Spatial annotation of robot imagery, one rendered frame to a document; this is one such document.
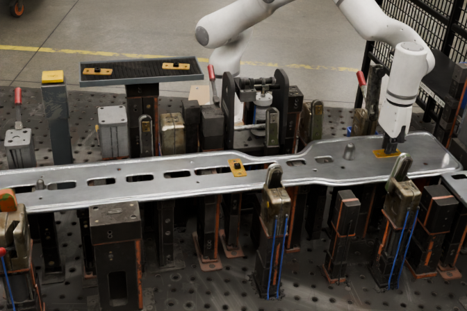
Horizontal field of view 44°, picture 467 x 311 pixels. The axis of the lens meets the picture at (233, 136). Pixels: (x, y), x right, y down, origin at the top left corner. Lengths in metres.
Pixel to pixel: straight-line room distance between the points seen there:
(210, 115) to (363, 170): 0.47
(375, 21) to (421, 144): 0.45
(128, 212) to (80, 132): 0.99
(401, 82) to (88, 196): 0.89
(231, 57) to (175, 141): 0.56
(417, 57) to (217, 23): 0.73
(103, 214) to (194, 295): 0.40
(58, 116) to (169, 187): 0.46
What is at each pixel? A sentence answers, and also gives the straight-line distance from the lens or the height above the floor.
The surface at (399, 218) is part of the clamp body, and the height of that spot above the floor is 0.97.
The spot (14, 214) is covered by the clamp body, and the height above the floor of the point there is 1.06.
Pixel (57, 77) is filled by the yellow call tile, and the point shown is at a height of 1.16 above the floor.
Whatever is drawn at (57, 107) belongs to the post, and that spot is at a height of 1.07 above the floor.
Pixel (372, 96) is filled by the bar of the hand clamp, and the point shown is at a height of 1.11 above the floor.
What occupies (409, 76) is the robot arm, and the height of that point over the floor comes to 1.28.
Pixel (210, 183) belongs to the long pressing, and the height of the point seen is 1.00.
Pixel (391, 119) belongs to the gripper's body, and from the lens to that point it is 1.70.
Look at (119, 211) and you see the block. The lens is 1.44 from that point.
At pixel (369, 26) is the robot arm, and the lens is 1.64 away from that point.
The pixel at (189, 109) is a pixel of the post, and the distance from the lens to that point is 1.72.
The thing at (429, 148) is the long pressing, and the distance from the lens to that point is 1.87.
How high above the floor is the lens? 1.94
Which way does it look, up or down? 32 degrees down
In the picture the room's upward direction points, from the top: 4 degrees clockwise
